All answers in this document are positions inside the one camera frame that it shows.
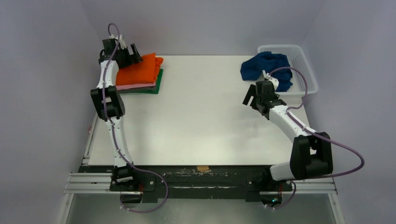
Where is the orange t shirt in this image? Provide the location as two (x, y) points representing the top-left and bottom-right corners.
(116, 53), (164, 86)

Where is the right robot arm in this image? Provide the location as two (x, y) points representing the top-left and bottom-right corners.
(242, 80), (333, 190)

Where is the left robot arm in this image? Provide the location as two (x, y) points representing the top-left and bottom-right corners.
(90, 36), (139, 191)

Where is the blue t shirt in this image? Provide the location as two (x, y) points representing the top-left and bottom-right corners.
(240, 51), (293, 92)

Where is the folded pink t shirt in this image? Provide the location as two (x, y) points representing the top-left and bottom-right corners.
(116, 83), (156, 91)

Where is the folded green t shirt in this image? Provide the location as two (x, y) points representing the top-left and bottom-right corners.
(121, 69), (163, 94)

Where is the white plastic basket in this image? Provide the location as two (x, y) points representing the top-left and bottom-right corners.
(257, 44), (318, 98)

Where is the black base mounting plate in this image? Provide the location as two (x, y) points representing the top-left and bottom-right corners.
(78, 165), (294, 204)

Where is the brown tape piece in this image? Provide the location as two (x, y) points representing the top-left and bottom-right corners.
(197, 166), (210, 173)

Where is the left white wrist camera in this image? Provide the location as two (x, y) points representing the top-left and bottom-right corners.
(113, 35), (127, 49)

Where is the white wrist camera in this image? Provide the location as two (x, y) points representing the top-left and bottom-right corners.
(262, 70), (279, 90)
(113, 35), (127, 49)

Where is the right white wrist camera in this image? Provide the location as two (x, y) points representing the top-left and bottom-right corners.
(262, 70), (279, 90)

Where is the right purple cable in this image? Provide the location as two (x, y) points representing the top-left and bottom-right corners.
(264, 66), (366, 210)

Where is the aluminium table frame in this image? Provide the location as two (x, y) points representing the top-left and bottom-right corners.
(57, 56), (344, 224)

